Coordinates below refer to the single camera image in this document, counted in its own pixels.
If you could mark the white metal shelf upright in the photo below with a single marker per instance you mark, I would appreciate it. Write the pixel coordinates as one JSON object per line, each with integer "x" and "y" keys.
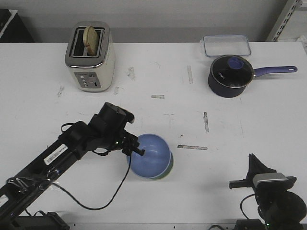
{"x": 291, "y": 24}

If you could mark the dark blue saucepan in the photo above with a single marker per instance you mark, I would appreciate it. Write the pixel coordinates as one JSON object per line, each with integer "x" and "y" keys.
{"x": 227, "y": 92}

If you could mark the toast slice in toaster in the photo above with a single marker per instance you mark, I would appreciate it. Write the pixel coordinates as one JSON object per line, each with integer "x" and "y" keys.
{"x": 90, "y": 40}

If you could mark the blue bowl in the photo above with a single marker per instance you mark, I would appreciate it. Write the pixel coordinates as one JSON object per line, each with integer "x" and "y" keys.
{"x": 155, "y": 160}

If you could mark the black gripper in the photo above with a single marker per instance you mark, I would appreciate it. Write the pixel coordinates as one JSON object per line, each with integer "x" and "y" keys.
{"x": 120, "y": 140}
{"x": 265, "y": 183}

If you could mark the cream and chrome toaster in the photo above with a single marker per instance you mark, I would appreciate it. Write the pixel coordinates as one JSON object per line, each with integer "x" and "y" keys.
{"x": 91, "y": 74}

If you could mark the clear plastic food container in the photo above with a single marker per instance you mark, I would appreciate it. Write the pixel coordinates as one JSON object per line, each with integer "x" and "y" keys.
{"x": 226, "y": 44}

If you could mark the glass pot lid blue knob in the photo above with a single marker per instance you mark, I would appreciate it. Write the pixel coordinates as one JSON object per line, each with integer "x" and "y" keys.
{"x": 232, "y": 71}

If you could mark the green bowl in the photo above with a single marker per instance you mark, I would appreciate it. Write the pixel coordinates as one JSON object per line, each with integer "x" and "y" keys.
{"x": 166, "y": 172}

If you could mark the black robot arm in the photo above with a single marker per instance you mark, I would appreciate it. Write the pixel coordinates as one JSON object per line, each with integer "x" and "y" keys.
{"x": 279, "y": 208}
{"x": 105, "y": 130}

